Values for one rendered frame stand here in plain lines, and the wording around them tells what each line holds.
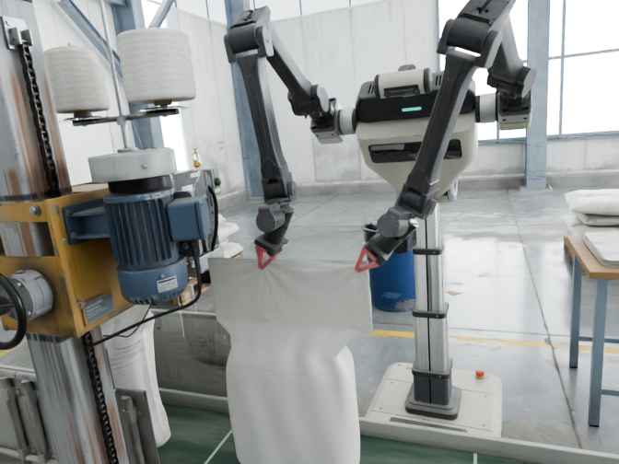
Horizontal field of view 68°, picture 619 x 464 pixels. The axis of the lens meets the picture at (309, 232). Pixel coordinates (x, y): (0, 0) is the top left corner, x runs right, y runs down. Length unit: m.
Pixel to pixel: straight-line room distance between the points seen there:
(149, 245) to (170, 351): 1.12
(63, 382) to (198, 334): 0.82
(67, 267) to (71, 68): 0.50
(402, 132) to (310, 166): 8.31
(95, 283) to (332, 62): 8.73
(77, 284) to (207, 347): 0.94
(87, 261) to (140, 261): 0.15
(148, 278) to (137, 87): 0.43
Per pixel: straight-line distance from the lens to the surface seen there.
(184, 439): 1.87
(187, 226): 1.03
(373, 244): 1.16
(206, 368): 2.04
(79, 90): 1.31
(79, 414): 1.30
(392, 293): 3.53
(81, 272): 1.15
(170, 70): 1.14
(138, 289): 1.06
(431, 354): 1.94
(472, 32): 1.01
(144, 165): 1.00
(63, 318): 1.17
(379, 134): 1.54
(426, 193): 1.11
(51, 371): 1.28
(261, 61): 1.19
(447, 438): 1.71
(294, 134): 9.88
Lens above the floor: 1.44
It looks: 13 degrees down
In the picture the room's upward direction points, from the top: 5 degrees counter-clockwise
